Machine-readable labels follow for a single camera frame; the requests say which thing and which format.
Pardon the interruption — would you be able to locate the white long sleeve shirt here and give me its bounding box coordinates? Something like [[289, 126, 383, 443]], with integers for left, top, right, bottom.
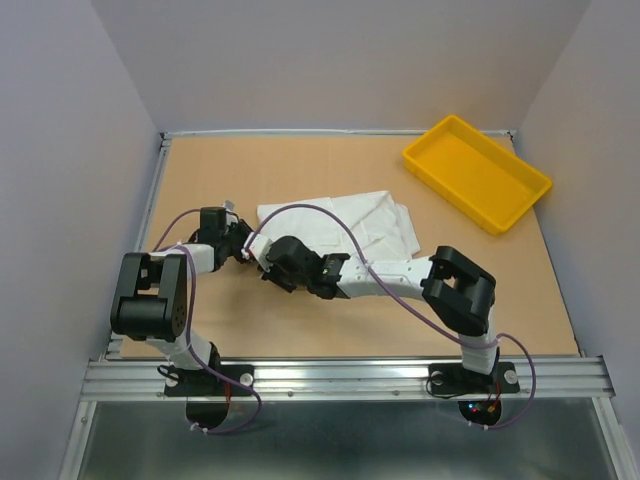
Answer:
[[257, 190, 421, 261]]

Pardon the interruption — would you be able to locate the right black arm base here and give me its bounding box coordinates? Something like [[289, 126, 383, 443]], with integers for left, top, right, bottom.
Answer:
[[428, 362, 520, 397]]

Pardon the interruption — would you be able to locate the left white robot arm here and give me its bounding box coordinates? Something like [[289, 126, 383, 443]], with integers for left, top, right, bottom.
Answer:
[[110, 202, 251, 396]]

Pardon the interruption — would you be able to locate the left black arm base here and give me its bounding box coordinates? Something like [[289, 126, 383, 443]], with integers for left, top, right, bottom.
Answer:
[[157, 365, 250, 398]]

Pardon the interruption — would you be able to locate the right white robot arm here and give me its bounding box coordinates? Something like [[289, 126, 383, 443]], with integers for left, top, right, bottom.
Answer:
[[246, 235, 499, 390]]

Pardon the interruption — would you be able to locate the yellow plastic bin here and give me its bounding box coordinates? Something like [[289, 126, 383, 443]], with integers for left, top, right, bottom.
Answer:
[[402, 115, 552, 236]]

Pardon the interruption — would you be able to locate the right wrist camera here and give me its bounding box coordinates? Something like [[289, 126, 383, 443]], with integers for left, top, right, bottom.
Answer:
[[241, 234, 273, 271]]

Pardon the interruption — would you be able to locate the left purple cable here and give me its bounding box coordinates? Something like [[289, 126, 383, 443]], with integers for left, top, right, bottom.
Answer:
[[151, 209, 264, 435]]

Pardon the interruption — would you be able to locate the aluminium mounting rail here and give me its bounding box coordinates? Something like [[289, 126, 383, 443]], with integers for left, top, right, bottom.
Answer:
[[80, 356, 615, 402]]

